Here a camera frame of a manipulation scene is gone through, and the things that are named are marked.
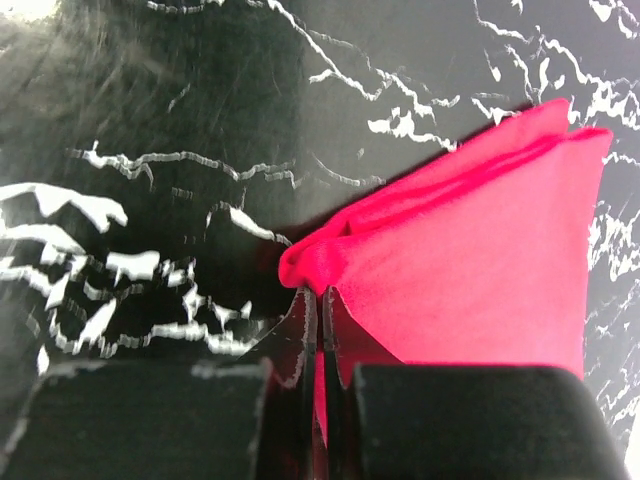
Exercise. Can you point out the black marbled table mat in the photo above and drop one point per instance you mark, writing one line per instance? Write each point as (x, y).
(157, 155)

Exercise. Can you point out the red t-shirt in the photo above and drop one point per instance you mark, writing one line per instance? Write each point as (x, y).
(478, 257)

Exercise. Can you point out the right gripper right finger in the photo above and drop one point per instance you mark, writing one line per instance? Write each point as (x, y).
(346, 345)

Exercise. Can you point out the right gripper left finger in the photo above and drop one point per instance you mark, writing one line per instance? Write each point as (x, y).
(287, 411)

